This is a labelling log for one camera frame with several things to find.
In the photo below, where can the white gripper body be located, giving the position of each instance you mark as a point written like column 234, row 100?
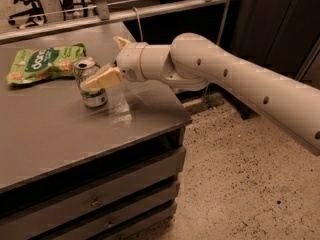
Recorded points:
column 130, row 62

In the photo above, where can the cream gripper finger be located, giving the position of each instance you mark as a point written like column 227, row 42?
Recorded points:
column 121, row 42
column 105, row 78

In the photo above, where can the silver green 7up can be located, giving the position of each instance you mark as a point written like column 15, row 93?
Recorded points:
column 85, row 70

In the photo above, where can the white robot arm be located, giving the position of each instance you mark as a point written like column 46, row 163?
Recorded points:
column 191, row 62

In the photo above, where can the green snack chip bag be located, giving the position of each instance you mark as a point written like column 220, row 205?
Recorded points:
column 35, row 65

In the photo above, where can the black office chair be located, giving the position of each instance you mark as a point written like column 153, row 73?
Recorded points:
column 34, row 14

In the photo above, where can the grey drawer cabinet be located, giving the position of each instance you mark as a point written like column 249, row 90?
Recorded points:
column 54, row 193

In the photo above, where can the dark grey cabinet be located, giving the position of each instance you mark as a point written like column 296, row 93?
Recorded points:
column 276, row 34

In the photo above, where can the grey metal rail frame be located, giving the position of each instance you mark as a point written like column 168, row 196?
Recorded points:
column 133, row 17

